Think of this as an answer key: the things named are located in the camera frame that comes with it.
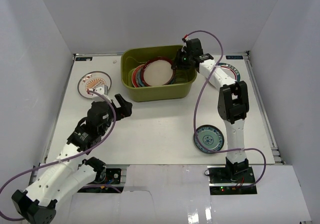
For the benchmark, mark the dark red rimmed plate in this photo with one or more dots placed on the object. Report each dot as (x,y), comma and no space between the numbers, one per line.
(158,71)

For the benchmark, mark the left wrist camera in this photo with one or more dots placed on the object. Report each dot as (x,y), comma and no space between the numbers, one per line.
(102,90)

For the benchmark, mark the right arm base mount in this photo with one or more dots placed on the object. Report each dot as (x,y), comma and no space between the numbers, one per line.
(221,183)

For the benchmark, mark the orange sunburst plate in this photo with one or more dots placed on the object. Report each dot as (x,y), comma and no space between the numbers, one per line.
(92,80)

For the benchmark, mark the grey deer plate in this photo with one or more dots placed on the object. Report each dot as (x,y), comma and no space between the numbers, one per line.
(138,78)

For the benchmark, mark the teal scalloped plate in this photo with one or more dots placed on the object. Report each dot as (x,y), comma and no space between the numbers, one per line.
(142,76)

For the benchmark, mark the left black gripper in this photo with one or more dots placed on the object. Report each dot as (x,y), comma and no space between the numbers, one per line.
(115,109)

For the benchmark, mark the red and teal plate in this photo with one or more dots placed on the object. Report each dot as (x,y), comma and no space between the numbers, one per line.
(134,78)

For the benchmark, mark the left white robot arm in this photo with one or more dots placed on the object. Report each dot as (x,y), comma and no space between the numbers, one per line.
(72,169)

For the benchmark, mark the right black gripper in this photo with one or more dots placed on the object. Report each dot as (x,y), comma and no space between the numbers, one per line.
(176,63)

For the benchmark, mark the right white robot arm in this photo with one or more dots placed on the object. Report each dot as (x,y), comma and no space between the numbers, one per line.
(233,102)

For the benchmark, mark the blue table label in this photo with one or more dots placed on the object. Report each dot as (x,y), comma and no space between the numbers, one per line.
(234,57)
(83,59)

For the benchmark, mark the right blue table label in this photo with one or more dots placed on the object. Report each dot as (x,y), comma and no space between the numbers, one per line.
(234,57)

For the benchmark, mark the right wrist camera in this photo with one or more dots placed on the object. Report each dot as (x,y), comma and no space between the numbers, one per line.
(184,40)

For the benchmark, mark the white plate striped rim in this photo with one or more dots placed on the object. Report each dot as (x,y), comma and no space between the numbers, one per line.
(232,71)

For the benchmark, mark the left blue table label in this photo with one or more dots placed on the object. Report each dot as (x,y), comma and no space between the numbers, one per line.
(83,59)

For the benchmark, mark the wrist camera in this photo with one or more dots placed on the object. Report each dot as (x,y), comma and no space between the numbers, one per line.
(184,40)
(102,90)

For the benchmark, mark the small blue patterned plate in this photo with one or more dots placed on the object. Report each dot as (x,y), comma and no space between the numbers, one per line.
(209,137)

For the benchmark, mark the green plastic bin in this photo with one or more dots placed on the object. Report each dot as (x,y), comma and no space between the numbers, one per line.
(135,57)

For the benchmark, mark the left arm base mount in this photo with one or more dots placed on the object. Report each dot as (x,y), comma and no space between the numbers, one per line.
(111,181)

